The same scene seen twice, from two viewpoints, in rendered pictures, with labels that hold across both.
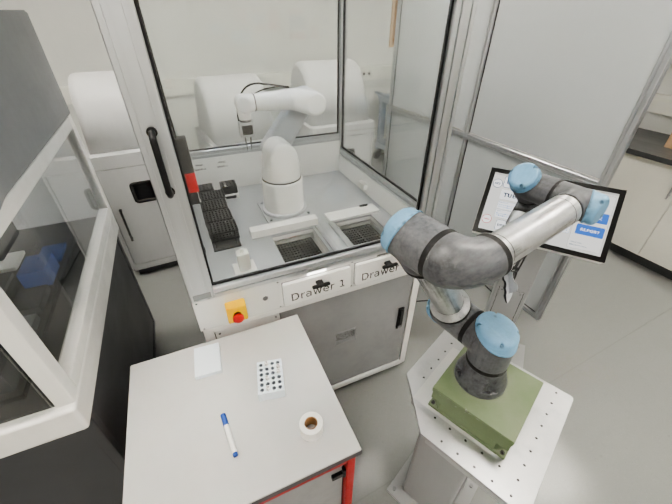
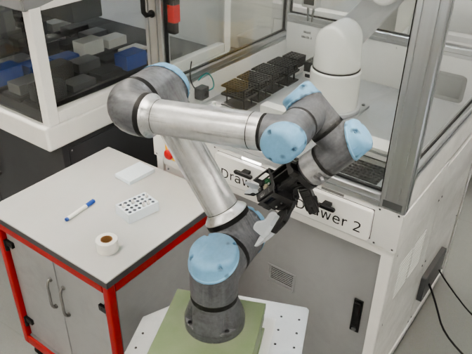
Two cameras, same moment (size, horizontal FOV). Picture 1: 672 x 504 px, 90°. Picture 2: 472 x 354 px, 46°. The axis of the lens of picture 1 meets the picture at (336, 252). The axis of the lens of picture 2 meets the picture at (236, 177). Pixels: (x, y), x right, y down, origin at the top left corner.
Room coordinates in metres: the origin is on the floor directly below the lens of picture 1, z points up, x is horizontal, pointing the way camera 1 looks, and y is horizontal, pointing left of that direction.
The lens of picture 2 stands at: (0.18, -1.33, 1.90)
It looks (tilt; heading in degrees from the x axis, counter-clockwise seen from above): 32 degrees down; 60
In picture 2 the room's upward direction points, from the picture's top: 1 degrees clockwise
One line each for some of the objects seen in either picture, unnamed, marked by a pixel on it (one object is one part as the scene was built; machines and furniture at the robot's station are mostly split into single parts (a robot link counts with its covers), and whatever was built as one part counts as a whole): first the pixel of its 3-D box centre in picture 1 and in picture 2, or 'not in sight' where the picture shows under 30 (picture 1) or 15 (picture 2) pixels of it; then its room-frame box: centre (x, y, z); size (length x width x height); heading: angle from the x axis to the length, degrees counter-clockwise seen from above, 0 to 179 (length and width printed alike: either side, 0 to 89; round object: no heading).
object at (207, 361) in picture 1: (207, 360); (135, 173); (0.75, 0.45, 0.77); 0.13 x 0.09 x 0.02; 20
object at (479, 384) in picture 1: (483, 367); (214, 305); (0.63, -0.45, 0.91); 0.15 x 0.15 x 0.10
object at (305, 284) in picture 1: (317, 285); (248, 178); (1.04, 0.07, 0.87); 0.29 x 0.02 x 0.11; 114
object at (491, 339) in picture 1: (491, 340); (215, 267); (0.64, -0.44, 1.03); 0.13 x 0.12 x 0.14; 34
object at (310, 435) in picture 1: (311, 426); (107, 244); (0.51, 0.07, 0.78); 0.07 x 0.07 x 0.04
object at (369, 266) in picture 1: (384, 266); (329, 209); (1.17, -0.21, 0.87); 0.29 x 0.02 x 0.11; 114
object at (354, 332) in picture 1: (298, 294); (316, 225); (1.50, 0.22, 0.40); 1.03 x 0.95 x 0.80; 114
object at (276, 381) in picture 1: (270, 379); (137, 207); (0.67, 0.22, 0.78); 0.12 x 0.08 x 0.04; 13
